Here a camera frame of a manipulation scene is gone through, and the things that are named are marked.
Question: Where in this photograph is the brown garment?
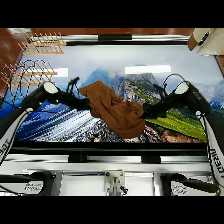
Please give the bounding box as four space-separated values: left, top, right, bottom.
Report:
78 80 147 140

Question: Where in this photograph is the white garment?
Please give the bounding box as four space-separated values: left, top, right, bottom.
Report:
187 27 224 57

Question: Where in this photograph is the black cable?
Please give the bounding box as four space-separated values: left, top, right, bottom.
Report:
161 73 188 90

